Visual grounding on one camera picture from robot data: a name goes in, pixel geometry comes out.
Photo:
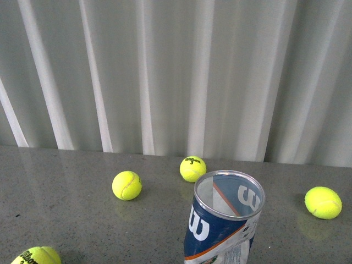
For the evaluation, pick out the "Wilson tennis ball can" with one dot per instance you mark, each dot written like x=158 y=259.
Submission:
x=224 y=214

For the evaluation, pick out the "yellow tennis ball, seam showing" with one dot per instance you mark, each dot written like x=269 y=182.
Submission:
x=126 y=185

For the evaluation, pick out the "yellow tennis ball right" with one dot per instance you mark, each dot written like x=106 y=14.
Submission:
x=323 y=202

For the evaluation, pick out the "yellow Wilson 3 ball back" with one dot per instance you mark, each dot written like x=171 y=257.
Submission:
x=191 y=168

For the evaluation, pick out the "yellow wilson 3 ball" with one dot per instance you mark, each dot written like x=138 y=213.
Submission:
x=38 y=255
x=191 y=168

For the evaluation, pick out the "white pleated curtain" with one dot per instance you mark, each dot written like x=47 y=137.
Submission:
x=266 y=81

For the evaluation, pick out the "yellow Wilson 3 ball front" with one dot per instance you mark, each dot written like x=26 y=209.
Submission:
x=38 y=255

